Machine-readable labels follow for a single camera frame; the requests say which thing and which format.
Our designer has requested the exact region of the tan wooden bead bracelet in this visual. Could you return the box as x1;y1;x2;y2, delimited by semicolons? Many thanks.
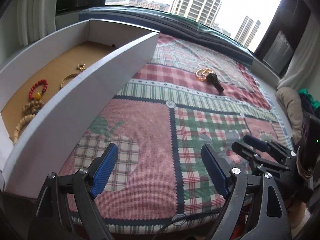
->
22;99;46;116

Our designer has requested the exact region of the gold bangle bracelet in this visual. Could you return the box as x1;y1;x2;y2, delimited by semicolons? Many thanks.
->
60;72;82;90

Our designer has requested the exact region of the gold ring charm cluster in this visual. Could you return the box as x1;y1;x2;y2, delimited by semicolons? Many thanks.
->
76;63;86;73

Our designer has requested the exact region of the red bead bracelet amber bead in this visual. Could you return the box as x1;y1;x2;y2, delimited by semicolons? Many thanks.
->
28;79;48;101

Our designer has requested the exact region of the beige cushion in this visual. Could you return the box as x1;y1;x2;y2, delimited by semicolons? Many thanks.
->
276;87;303;144

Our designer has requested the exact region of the plaid patchwork bed quilt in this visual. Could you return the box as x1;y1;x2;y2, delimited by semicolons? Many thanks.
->
60;7;292;235

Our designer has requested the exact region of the dark brown wooden comb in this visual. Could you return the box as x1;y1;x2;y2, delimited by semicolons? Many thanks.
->
206;73;224;93

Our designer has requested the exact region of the white cardboard box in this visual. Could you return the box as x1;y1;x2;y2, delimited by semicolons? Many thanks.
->
1;19;159;198

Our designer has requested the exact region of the white curtain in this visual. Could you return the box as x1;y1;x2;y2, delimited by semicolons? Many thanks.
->
17;0;57;46

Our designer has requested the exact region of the yellow amber bead bracelet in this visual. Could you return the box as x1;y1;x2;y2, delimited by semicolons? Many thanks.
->
195;68;213;82

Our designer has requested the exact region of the pale long bead bracelet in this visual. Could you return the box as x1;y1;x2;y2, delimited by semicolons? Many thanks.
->
12;114;36;145

